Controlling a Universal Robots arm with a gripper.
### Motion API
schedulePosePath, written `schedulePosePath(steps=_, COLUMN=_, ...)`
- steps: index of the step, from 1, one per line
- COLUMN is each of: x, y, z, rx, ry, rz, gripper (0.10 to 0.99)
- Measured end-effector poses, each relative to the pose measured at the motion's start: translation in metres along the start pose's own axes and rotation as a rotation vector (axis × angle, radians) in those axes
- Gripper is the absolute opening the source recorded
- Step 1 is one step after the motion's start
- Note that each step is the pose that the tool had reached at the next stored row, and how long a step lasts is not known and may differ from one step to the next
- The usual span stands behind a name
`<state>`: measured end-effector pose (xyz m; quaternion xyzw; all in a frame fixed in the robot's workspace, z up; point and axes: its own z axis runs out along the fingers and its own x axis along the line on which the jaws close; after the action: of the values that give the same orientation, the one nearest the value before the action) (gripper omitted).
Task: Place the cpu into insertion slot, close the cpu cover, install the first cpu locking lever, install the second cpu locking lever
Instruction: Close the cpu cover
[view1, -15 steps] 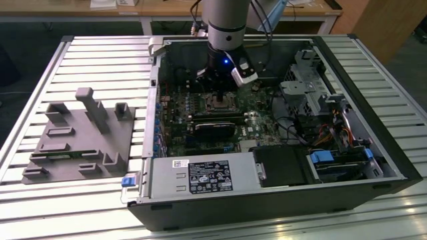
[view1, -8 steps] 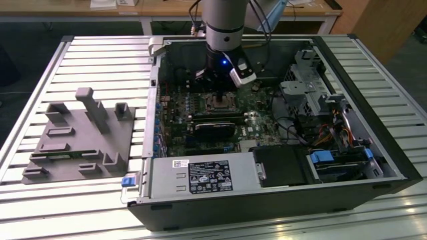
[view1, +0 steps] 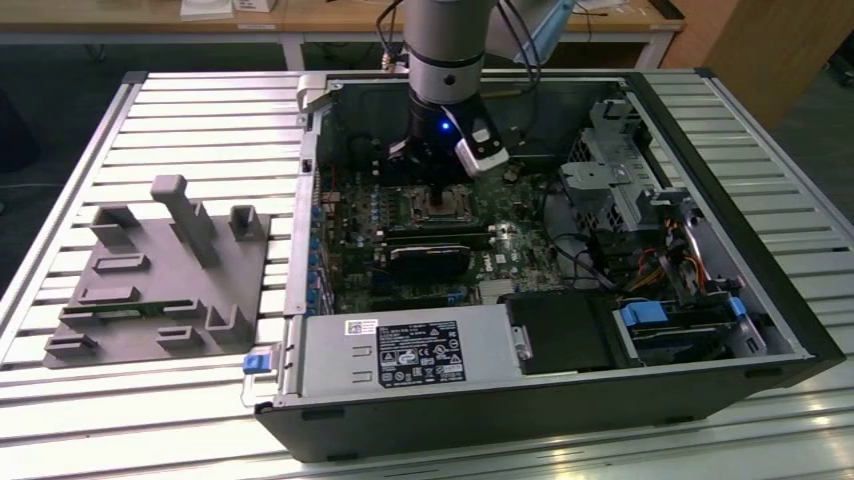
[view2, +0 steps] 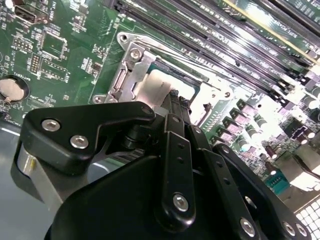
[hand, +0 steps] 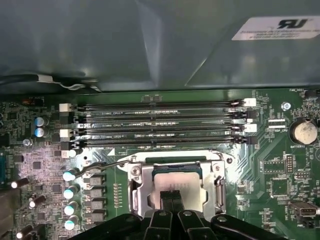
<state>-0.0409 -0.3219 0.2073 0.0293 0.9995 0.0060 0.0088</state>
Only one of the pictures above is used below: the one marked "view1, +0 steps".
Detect metal socket cover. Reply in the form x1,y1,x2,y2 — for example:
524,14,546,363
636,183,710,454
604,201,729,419
412,185,476,222

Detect CPU socket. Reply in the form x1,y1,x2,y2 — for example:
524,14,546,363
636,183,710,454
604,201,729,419
408,184,478,225

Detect black graphics card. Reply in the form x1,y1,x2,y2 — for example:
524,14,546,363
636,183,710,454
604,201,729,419
386,243,475,276

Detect green motherboard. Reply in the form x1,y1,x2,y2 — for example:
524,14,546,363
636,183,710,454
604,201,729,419
312,159,582,316

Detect grey metal drive cage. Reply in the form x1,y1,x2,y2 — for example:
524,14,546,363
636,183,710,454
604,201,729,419
556,97,695,232

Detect small silver heatsink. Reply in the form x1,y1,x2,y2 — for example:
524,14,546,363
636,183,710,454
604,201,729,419
480,279,519,304

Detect grey power supply unit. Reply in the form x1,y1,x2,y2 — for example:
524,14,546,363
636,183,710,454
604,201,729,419
292,304,526,401

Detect wooden desk white legs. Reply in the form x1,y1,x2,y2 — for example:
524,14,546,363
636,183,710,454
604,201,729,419
0,0,688,70

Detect white box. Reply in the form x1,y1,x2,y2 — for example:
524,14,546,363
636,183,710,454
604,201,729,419
179,0,236,21

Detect hard disk in blue carrier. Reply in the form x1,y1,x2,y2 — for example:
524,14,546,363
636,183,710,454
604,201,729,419
614,298,743,362

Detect grey parts rack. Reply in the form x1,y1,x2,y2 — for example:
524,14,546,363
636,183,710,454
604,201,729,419
40,174,275,370

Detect blue case latch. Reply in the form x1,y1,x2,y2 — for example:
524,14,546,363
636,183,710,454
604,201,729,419
240,352,276,375

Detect wooden cabinet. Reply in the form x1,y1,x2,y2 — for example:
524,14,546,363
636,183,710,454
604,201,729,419
666,0,854,129

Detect green RAM stick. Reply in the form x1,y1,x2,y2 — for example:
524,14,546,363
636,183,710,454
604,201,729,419
65,303,168,319

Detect black open PC case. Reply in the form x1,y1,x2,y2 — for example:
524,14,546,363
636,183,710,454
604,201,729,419
252,67,847,464

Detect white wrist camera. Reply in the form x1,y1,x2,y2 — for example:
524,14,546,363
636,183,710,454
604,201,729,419
452,117,512,178

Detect grey case release handle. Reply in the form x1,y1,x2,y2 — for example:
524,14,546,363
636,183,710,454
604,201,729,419
295,74,336,114

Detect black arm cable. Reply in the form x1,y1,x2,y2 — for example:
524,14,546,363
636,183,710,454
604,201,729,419
496,0,543,94

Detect orange yellow wire bundle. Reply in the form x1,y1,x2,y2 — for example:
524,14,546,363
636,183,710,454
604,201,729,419
626,248,710,296

